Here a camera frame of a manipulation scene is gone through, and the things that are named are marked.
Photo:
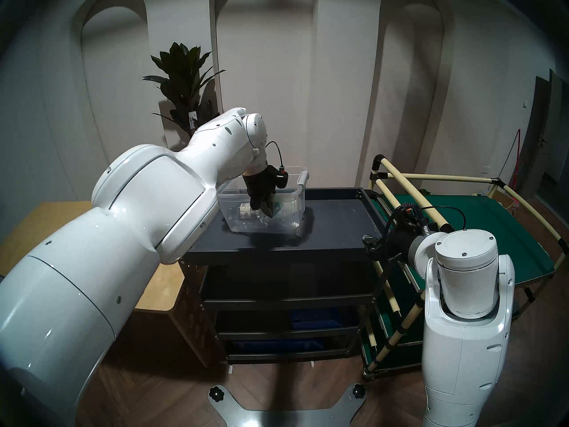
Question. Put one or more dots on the black metal shelf cart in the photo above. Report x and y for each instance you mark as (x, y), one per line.
(329, 235)

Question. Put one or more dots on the white plastic bottle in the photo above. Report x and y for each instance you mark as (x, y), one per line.
(245, 210)

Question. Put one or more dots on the dark door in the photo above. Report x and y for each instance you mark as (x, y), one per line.
(549, 137)

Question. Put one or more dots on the grey metal robot base plate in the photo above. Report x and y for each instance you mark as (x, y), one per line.
(284, 415)

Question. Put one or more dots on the green cart beige pipe frame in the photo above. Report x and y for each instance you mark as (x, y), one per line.
(480, 226)

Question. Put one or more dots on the light wooden table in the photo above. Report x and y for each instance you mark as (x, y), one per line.
(26, 235)

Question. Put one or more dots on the small blue plastic bin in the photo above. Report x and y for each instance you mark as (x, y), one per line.
(315, 319)

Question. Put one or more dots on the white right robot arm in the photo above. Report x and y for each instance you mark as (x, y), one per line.
(466, 328)

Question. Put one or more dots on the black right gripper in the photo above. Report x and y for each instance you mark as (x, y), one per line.
(391, 246)

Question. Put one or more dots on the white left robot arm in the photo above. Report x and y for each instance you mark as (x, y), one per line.
(133, 235)

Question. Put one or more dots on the clear plastic storage box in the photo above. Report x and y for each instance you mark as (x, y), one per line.
(291, 212)

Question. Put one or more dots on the red stick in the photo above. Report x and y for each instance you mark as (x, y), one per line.
(515, 159)

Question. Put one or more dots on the dark green leafy plant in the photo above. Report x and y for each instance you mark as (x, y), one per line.
(182, 79)

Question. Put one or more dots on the long blue plastic bin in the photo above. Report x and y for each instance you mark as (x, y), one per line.
(280, 345)

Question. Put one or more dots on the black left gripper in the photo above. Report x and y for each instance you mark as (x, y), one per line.
(262, 183)

